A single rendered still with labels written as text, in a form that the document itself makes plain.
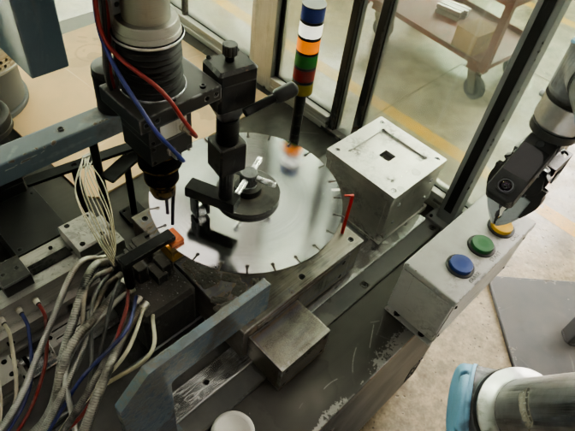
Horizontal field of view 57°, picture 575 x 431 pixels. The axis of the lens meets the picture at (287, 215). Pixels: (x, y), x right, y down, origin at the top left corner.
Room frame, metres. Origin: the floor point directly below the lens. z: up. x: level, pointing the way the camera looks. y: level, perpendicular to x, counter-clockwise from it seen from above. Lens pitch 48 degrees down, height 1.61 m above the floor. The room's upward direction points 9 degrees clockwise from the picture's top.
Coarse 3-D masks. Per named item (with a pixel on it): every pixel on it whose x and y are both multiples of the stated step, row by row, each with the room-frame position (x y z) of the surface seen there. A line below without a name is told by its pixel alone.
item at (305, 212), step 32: (192, 160) 0.70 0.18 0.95; (288, 160) 0.74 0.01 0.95; (288, 192) 0.65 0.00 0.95; (320, 192) 0.67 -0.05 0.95; (160, 224) 0.54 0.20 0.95; (192, 224) 0.55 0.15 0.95; (224, 224) 0.56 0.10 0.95; (256, 224) 0.57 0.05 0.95; (288, 224) 0.58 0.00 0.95; (320, 224) 0.59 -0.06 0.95; (192, 256) 0.49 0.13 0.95; (224, 256) 0.50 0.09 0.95; (256, 256) 0.51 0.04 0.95; (288, 256) 0.52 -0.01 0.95
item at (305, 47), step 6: (300, 42) 0.92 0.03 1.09; (306, 42) 0.91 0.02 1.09; (312, 42) 0.91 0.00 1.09; (318, 42) 0.92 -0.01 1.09; (300, 48) 0.91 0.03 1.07; (306, 48) 0.91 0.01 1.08; (312, 48) 0.91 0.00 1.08; (318, 48) 0.93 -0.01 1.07; (306, 54) 0.91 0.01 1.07; (312, 54) 0.91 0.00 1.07
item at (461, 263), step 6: (456, 258) 0.60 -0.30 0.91; (462, 258) 0.60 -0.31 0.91; (468, 258) 0.61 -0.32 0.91; (450, 264) 0.59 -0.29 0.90; (456, 264) 0.59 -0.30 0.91; (462, 264) 0.59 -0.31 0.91; (468, 264) 0.59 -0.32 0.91; (456, 270) 0.58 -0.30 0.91; (462, 270) 0.58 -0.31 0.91; (468, 270) 0.58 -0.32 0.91
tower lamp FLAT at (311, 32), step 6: (300, 24) 0.92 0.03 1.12; (306, 24) 0.91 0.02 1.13; (300, 30) 0.92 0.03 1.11; (306, 30) 0.91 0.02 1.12; (312, 30) 0.91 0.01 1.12; (318, 30) 0.92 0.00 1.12; (300, 36) 0.92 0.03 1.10; (306, 36) 0.91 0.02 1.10; (312, 36) 0.91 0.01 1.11; (318, 36) 0.92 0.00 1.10
